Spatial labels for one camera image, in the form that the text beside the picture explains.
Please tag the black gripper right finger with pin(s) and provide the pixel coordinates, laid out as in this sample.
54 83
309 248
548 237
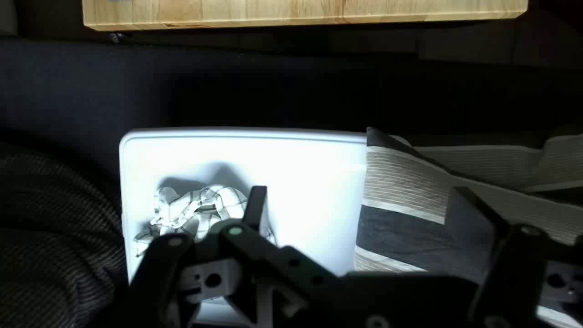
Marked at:
517 274

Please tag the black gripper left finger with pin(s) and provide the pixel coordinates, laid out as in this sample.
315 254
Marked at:
244 256

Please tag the white green-checked towel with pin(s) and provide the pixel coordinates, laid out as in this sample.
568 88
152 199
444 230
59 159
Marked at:
202 203

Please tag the beige folded cloth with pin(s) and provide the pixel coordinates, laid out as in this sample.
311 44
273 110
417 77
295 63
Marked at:
517 161

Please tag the grey beige striped pillow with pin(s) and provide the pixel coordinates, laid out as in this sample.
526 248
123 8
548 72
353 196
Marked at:
413 201

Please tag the dark blue sofa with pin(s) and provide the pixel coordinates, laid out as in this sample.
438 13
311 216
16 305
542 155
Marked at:
244 84

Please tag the dark textured cushion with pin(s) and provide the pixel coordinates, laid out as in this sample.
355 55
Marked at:
56 243

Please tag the light wooden table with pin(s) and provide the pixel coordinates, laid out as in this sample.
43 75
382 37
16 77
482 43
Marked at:
304 12

